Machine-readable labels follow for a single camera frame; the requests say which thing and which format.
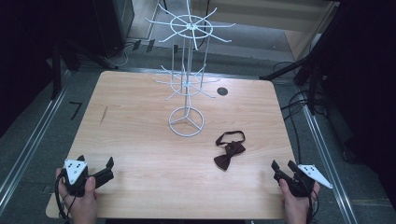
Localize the black metal stand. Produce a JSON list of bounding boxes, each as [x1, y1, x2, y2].
[[49, 38, 64, 101]]

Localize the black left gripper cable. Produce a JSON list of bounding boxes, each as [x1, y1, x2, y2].
[[54, 172, 78, 221]]

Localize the metal floor rail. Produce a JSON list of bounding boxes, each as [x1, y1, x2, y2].
[[0, 70, 73, 208], [302, 105, 360, 224]]

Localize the person's left hand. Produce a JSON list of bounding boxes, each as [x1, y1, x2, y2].
[[55, 167, 98, 224]]

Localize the person's right hand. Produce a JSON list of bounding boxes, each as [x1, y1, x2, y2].
[[278, 178, 321, 224]]

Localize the black tripod stand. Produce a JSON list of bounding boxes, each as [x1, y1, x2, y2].
[[259, 18, 344, 116]]

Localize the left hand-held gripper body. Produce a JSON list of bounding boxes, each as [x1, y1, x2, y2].
[[63, 158, 115, 198]]

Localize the black floor cables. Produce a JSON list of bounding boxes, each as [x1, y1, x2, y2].
[[272, 61, 328, 157]]

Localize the dark red bow tie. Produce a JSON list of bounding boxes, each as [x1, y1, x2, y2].
[[213, 130, 247, 172]]

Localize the white wire display rack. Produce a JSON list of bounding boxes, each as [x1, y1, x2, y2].
[[145, 0, 236, 138]]

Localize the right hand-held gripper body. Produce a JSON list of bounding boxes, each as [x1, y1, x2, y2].
[[273, 163, 333, 198]]

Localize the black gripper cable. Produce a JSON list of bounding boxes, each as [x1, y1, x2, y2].
[[54, 172, 78, 221], [305, 186, 320, 224]]

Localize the light wooden panel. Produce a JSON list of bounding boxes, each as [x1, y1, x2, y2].
[[283, 1, 341, 62]]

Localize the white floor cable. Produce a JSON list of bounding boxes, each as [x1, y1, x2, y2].
[[106, 42, 135, 68]]

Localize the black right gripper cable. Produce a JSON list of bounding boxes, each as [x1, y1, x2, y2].
[[305, 186, 320, 224]]

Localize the dark cabinet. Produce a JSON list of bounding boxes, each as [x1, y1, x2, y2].
[[92, 0, 136, 59]]

